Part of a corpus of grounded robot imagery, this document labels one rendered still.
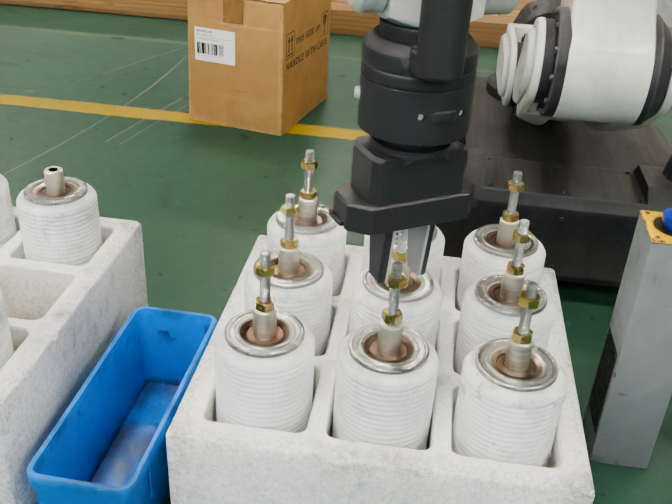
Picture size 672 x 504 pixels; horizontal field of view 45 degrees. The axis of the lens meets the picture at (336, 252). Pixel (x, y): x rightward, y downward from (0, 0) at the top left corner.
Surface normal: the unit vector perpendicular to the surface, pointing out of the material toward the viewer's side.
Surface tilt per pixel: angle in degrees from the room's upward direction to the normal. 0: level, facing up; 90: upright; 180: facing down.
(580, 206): 46
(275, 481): 90
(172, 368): 88
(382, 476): 90
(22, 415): 90
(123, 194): 0
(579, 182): 0
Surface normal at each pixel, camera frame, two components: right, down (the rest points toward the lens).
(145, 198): 0.05, -0.86
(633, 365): -0.14, 0.49
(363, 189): -0.91, 0.17
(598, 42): -0.07, -0.18
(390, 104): -0.53, 0.41
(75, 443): 0.99, 0.09
